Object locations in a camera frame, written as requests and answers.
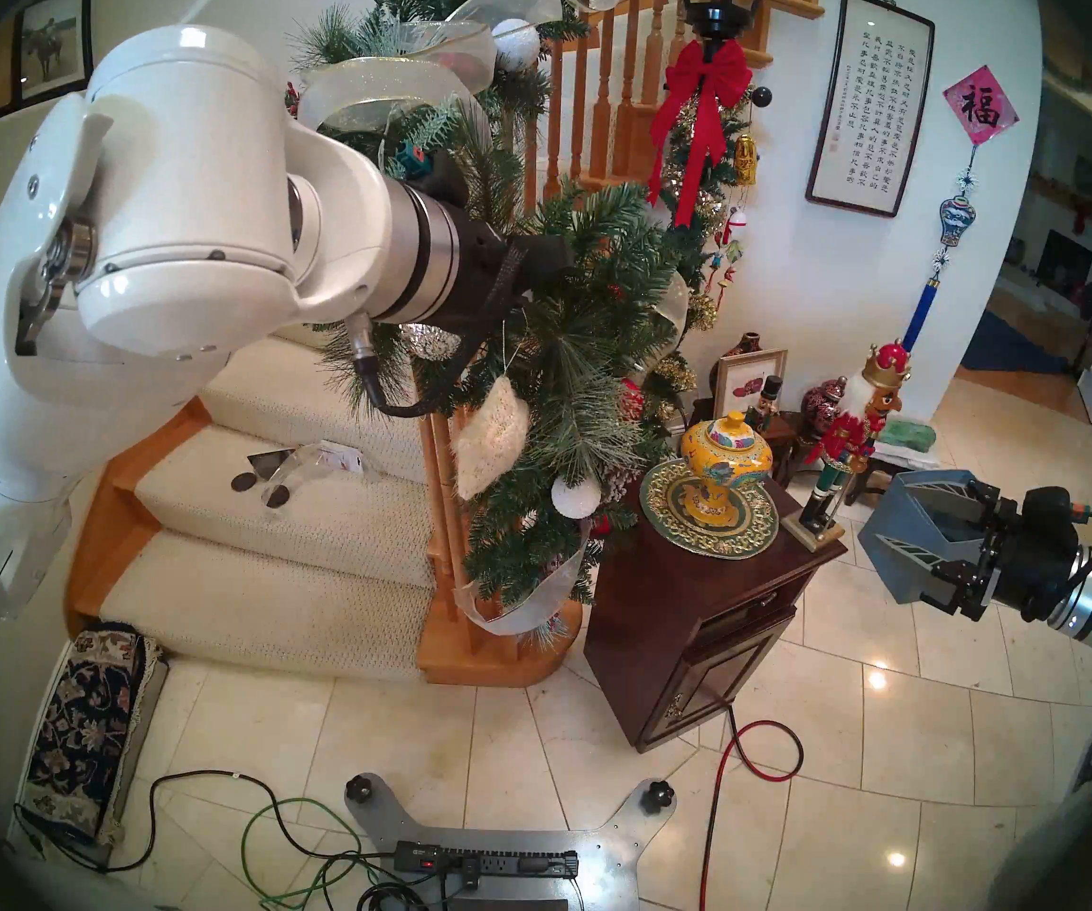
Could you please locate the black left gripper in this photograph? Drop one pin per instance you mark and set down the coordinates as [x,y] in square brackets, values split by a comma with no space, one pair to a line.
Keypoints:
[484,278]

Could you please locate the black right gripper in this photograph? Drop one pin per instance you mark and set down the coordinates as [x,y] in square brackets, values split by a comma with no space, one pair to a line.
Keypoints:
[1020,567]

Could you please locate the white glitter star ornament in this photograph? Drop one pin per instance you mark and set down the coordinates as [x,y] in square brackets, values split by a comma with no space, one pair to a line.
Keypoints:
[491,439]

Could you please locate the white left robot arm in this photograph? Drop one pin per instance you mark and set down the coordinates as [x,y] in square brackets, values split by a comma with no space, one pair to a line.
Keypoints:
[176,178]

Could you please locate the silver faceted ball ornament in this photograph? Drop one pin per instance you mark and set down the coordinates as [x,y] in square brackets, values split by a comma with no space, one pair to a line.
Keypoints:
[432,342]

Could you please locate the red ribbed ball ornament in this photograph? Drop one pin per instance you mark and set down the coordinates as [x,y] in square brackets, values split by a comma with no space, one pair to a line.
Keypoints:
[631,399]

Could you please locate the red white hanging ornament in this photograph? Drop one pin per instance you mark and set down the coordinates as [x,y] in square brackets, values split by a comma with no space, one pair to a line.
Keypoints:
[734,224]

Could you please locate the large white ball ornament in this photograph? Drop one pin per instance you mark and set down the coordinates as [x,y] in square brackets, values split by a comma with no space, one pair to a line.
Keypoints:
[515,44]

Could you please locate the gold bell ornament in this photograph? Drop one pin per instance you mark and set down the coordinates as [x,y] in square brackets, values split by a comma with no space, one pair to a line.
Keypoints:
[746,159]

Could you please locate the black ball ornament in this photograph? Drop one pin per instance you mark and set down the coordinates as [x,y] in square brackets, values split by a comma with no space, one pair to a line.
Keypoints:
[761,96]

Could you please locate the blue grey square bin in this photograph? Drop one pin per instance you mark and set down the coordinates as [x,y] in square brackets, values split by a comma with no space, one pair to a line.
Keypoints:
[897,577]

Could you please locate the green jade piece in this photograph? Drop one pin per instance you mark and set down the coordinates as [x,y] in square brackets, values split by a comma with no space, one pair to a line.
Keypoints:
[906,435]

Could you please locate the green pine garland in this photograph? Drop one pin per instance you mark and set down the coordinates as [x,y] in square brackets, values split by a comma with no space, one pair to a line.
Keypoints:
[593,349]

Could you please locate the tall nutcracker soldier figure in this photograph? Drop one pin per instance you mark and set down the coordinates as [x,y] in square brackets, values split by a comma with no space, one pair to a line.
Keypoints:
[849,435]

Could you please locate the dark red cloisonne jar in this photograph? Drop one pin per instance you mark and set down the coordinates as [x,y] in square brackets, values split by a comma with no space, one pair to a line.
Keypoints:
[824,406]

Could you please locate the green gold tinsel garland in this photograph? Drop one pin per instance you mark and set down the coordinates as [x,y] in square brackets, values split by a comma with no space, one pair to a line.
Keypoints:
[718,207]

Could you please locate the small black hat nutcracker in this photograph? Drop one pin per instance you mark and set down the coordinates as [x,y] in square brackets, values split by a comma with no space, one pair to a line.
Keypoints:
[766,401]

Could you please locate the dark slim vase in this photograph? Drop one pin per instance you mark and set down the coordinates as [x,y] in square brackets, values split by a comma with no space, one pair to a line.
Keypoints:
[748,343]

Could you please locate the yellow porcelain lidded jar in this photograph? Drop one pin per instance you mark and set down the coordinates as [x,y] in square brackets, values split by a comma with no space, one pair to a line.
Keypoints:
[726,454]

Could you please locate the small framed red picture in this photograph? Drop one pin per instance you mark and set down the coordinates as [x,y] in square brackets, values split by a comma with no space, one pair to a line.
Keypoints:
[750,384]

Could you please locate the small white glitter ball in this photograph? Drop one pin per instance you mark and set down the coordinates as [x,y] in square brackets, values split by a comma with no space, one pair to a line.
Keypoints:
[575,497]

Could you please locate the sheer white ribbon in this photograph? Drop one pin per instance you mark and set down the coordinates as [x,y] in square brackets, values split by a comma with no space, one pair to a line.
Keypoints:
[522,615]
[384,79]

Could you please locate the red velvet bow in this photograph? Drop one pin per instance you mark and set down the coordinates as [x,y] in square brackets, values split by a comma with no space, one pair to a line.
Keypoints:
[702,74]

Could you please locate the dark wood cabinet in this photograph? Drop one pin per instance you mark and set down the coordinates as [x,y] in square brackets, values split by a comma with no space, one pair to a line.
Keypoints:
[688,634]

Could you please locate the green gold decorative plate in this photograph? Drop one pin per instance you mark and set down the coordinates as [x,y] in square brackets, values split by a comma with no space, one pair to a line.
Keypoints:
[664,511]

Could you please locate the blue tassel hanging charm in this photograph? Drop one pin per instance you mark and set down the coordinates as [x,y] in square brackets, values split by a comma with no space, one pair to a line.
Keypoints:
[954,221]

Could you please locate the clear plastic packaging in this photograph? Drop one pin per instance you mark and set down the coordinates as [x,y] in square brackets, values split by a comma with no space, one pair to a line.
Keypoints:
[299,463]

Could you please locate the framed calligraphy scroll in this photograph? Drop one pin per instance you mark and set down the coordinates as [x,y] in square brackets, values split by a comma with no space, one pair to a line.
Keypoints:
[868,102]

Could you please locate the black base knob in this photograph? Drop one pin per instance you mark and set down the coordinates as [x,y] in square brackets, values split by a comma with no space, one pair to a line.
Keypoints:
[361,790]
[659,794]

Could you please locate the carpeted wooden staircase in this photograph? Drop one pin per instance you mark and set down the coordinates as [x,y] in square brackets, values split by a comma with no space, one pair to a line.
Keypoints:
[289,558]

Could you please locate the red diamond fu sign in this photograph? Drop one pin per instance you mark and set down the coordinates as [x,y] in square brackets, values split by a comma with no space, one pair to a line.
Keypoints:
[980,105]

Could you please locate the framed horse picture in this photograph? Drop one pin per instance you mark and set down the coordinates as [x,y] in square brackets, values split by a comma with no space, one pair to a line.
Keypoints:
[54,41]

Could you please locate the black power strip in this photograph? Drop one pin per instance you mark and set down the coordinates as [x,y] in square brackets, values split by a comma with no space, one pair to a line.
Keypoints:
[498,862]

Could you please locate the dark floral patterned rug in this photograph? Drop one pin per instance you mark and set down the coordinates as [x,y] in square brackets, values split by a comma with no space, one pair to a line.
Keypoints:
[81,729]

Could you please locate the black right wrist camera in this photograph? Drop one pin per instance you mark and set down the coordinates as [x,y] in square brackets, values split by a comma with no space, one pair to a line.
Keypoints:
[1051,512]

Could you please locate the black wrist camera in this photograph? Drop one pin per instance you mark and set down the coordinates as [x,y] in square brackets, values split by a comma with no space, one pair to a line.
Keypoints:
[1051,512]
[446,183]

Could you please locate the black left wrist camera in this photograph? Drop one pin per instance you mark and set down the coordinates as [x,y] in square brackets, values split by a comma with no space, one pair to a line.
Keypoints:
[446,183]

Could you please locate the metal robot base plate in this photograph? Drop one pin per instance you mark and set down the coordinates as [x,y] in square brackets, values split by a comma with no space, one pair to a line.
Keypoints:
[612,852]

